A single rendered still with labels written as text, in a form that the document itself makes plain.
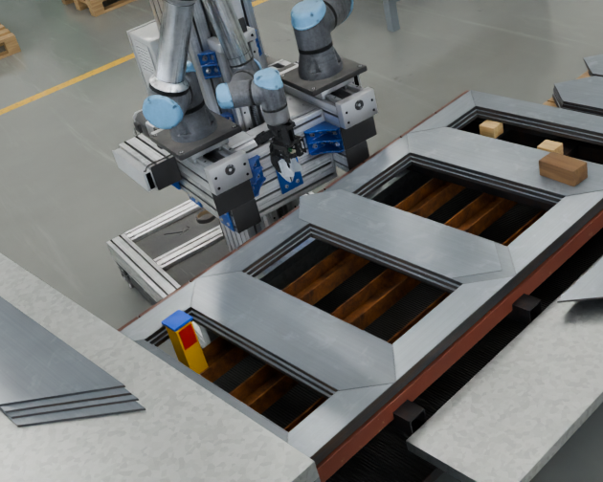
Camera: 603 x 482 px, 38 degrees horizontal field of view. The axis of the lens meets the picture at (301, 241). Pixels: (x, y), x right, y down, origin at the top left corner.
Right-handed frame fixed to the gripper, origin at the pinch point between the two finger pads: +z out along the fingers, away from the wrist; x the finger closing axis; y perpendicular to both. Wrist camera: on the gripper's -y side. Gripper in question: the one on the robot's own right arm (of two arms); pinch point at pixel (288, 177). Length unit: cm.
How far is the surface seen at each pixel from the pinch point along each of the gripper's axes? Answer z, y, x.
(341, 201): 5.3, 18.2, 3.0
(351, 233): 5.3, 32.8, -8.2
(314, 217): 5.3, 16.9, -7.2
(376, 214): 5.3, 32.8, 2.4
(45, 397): -17, 41, -105
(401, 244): 5.2, 48.8, -5.6
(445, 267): 5, 66, -8
